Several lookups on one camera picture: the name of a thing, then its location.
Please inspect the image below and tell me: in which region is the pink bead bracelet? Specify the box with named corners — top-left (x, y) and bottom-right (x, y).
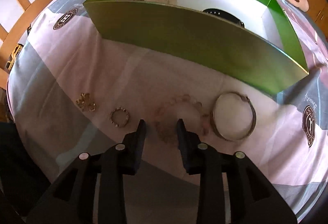
top-left (154, 94), bottom-right (210, 145)

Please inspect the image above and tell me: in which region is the thin metal bangle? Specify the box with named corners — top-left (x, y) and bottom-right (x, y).
top-left (210, 91), bottom-right (257, 142)

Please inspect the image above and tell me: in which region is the gold flower brooch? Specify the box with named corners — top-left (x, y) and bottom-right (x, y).
top-left (76, 93), bottom-right (96, 112)

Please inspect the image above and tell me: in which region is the plaid bed sheet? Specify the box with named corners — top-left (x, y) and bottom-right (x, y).
top-left (7, 0), bottom-right (327, 219)

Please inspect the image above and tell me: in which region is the green open cardboard box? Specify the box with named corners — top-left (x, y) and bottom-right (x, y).
top-left (83, 0), bottom-right (309, 94)

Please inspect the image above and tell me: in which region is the black wristband watch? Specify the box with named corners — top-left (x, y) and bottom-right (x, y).
top-left (203, 8), bottom-right (245, 28)

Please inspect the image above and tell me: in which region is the small gold chain ring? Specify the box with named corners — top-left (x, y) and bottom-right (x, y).
top-left (109, 106), bottom-right (130, 128)

